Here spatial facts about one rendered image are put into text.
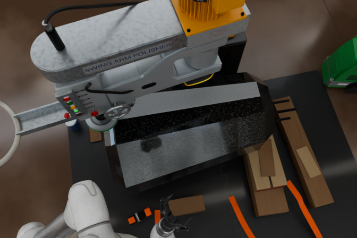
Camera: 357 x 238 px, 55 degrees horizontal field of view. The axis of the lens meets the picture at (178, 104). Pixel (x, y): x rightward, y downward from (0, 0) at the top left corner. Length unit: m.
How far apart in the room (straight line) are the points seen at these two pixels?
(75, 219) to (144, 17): 0.89
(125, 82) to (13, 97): 1.96
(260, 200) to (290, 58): 1.44
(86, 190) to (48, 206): 1.72
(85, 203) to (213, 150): 1.15
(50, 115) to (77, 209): 0.83
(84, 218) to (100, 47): 0.70
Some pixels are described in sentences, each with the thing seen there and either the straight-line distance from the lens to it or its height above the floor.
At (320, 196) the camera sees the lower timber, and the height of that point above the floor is 0.13.
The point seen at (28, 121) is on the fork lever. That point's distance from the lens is 2.18.
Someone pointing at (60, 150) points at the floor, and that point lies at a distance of 3.24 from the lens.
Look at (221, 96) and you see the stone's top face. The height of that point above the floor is 0.82.
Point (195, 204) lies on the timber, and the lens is 2.84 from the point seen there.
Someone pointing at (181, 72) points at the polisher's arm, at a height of 1.24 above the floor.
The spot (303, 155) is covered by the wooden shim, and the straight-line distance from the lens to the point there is 3.07.
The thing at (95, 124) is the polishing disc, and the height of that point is 0.88.
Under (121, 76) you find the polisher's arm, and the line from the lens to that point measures 1.78.
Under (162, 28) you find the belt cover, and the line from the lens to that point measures 1.54.
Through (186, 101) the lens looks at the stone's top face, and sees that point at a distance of 2.31.
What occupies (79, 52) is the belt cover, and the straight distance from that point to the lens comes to 1.53.
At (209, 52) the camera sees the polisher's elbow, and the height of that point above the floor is 1.42.
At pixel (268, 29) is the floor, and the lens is 3.69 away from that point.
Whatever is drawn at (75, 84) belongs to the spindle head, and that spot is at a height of 1.54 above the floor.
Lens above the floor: 2.96
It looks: 68 degrees down
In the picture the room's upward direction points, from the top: 1 degrees counter-clockwise
